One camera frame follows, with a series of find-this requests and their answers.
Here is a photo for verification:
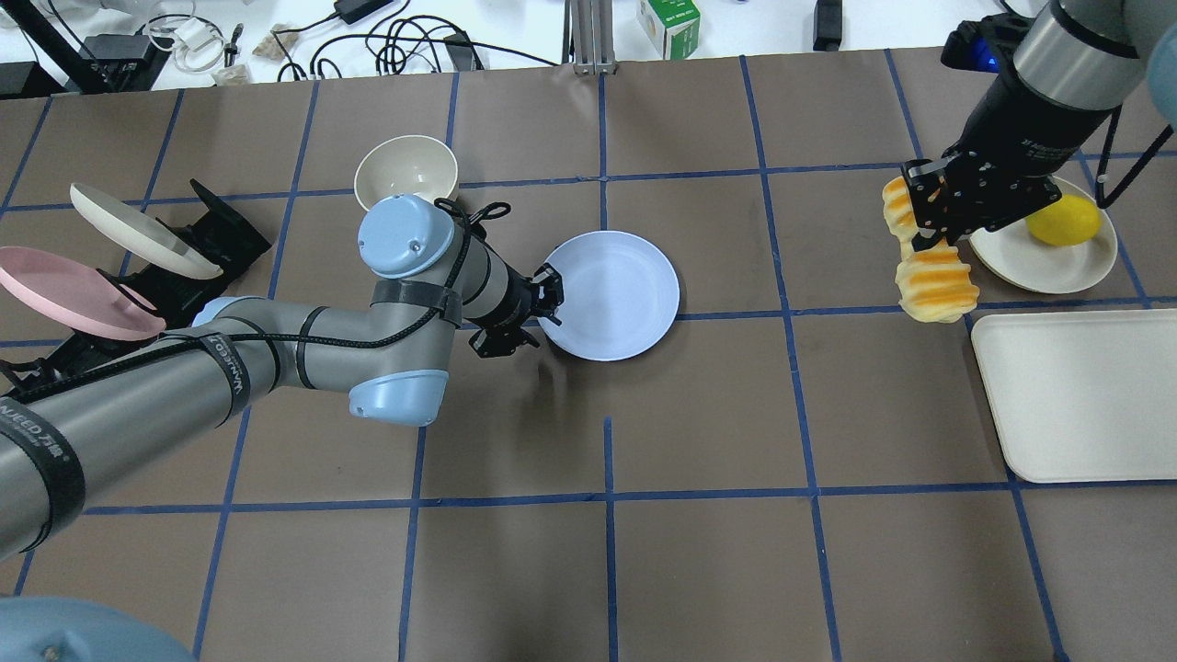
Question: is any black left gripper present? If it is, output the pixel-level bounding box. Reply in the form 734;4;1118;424
468;263;565;327

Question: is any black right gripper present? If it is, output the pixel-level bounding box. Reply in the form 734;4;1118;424
902;78;1111;251

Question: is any light blue plate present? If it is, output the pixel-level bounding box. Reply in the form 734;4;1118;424
539;231;681;363

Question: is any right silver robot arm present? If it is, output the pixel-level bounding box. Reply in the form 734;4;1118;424
898;1;1176;251

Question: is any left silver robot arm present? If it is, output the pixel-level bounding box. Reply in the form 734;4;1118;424
1;194;564;557

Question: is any cream round plate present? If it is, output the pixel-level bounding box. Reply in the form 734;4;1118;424
969;207;1119;294

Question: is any cream plate in rack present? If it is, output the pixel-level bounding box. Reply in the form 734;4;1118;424
69;183;222;280

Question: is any pink plate in rack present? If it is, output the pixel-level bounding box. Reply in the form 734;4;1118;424
1;245;166;342

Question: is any yellow lemon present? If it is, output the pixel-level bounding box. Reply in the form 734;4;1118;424
1025;194;1102;247

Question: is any cream ceramic bowl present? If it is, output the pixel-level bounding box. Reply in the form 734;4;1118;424
353;135;459;211

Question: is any black power adapter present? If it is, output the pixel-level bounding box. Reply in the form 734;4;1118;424
812;0;844;51

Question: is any white rectangular tray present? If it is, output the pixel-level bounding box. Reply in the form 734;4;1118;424
971;310;1176;485

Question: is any black dish rack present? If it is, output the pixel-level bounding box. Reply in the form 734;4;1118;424
1;183;270;395

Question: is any green white carton box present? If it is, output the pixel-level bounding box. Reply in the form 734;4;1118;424
636;1;701;62

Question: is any black laptop charger brick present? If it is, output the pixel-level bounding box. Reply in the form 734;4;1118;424
333;0;394;25

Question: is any aluminium frame post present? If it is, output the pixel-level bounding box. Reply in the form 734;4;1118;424
561;1;617;75

